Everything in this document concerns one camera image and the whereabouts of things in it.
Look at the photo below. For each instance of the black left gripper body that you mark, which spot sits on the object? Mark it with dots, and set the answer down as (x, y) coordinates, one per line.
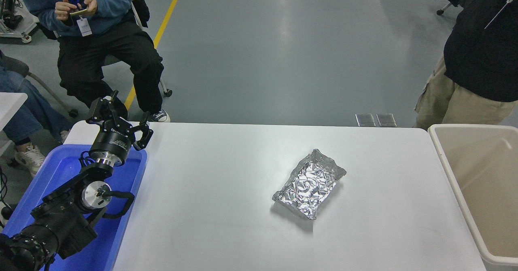
(113, 143)

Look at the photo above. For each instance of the mobile phone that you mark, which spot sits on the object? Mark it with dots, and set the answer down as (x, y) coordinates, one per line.
(79, 12)

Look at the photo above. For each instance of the seated person's right forearm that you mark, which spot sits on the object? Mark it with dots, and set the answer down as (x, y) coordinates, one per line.
(47, 19)

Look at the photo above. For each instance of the seated person's left forearm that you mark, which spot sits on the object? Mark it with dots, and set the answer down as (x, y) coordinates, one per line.
(115, 4)

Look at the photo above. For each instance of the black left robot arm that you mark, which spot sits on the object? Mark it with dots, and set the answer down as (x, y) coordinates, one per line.
(60, 222)

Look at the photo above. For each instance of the seated person's left hand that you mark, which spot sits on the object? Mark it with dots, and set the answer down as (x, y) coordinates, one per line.
(90, 6)

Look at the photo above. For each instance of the seated person's right hand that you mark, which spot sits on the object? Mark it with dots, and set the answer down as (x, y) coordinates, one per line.
(64, 10)

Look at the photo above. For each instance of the blue plastic tray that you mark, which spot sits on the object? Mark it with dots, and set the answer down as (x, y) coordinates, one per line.
(121, 190)

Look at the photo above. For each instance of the seated person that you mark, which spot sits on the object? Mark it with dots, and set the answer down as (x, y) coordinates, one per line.
(105, 48)

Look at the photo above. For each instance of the person in jeans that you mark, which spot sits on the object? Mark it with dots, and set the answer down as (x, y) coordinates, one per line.
(28, 109)

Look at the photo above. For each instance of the white name badge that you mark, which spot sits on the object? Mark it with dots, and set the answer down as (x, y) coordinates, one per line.
(84, 27)

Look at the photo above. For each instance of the white side table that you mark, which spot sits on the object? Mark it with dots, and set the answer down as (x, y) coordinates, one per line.
(10, 103)

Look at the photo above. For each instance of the grey chair with caster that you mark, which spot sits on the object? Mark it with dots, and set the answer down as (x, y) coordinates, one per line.
(16, 65)

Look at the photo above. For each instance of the black jacket on chair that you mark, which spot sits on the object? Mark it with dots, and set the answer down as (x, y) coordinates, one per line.
(141, 4)

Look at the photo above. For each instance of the black round floor object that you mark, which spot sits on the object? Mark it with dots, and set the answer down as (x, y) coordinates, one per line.
(7, 211)

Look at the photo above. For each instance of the black stand with white base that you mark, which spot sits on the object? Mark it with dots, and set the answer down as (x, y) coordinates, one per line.
(12, 20)

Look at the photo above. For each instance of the crumpled foil tray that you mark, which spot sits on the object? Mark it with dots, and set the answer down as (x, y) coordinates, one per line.
(309, 184)

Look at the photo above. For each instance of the metal floor plate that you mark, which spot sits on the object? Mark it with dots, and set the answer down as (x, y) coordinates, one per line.
(365, 120)
(386, 120)

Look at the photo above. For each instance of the chair leg with caster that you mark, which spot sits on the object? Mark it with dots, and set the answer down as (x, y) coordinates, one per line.
(443, 9)

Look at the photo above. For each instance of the large pale plastic bin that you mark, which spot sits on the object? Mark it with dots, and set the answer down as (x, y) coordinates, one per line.
(485, 182)

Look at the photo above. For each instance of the standing person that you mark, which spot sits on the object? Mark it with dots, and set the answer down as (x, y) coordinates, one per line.
(481, 60)

